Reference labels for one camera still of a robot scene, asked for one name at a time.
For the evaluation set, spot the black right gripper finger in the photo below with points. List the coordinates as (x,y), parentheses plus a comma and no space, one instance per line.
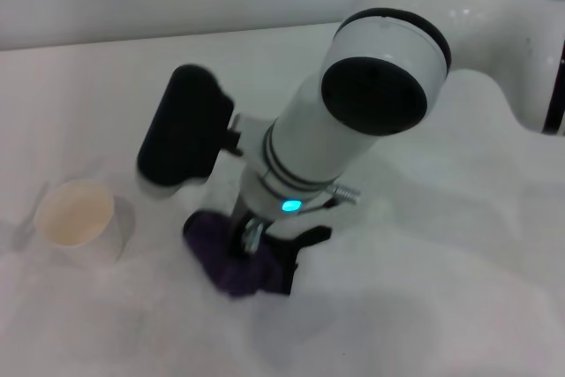
(309,238)
(196,221)

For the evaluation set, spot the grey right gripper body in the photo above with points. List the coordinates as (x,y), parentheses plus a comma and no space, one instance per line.
(238,231)

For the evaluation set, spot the purple rag with black edge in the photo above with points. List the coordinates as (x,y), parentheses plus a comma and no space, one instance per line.
(234,273)

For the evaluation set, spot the white paper cup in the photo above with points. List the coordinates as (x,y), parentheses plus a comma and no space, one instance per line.
(75,218)

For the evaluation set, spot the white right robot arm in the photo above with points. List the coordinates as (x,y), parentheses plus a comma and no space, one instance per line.
(397,55)

